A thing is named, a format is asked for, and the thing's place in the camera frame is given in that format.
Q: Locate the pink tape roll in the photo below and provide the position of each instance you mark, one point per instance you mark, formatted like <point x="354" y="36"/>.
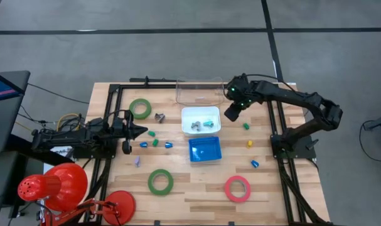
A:
<point x="227" y="188"/>

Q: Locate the green tape roll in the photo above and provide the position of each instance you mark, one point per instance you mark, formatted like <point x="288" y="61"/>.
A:
<point x="149" y="108"/>
<point x="160" y="192"/>

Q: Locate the black table clamp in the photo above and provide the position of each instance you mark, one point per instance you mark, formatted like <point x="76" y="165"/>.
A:
<point x="231" y="223"/>
<point x="157" y="223"/>

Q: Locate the black desk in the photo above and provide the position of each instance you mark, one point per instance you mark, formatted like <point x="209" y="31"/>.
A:
<point x="8" y="125"/>

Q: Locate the red desk lamp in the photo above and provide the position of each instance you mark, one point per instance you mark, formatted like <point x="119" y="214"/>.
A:
<point x="64" y="185"/>

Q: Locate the blue plastic basket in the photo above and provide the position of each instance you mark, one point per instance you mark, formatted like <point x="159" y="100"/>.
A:
<point x="206" y="150"/>

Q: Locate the yellow mini stapler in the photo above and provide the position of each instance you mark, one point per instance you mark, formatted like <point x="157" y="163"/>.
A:
<point x="249" y="143"/>

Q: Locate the grey staple remover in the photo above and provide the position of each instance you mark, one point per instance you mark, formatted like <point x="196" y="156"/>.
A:
<point x="196" y="125"/>

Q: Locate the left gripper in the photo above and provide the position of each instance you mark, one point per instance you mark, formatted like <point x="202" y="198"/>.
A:
<point x="122" y="130"/>

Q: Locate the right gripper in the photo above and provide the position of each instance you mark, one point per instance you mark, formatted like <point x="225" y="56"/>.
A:
<point x="242" y="92"/>

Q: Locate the white paper label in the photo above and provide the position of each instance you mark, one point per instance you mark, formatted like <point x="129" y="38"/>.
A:
<point x="60" y="150"/>

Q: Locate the purple staple remover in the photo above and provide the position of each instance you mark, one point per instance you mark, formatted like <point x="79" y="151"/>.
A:
<point x="137" y="161"/>

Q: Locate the teal staple remover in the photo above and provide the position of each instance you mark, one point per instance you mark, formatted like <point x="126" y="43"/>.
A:
<point x="208" y="123"/>

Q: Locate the clear plastic bin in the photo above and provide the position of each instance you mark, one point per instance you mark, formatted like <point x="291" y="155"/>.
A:
<point x="190" y="94"/>

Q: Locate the black metal table frame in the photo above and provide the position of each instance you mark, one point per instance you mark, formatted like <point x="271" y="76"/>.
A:
<point x="146" y="86"/>

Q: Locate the green mini stapler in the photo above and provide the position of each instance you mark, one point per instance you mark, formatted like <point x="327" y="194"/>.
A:
<point x="151" y="133"/>
<point x="246" y="126"/>
<point x="155" y="142"/>

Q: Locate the white plastic bin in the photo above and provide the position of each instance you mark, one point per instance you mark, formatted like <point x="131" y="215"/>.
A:
<point x="187" y="113"/>

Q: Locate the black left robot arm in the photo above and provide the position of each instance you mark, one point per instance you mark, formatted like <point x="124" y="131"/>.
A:
<point x="67" y="136"/>

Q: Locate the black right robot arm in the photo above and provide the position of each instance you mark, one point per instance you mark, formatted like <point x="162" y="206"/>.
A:
<point x="303" y="97"/>

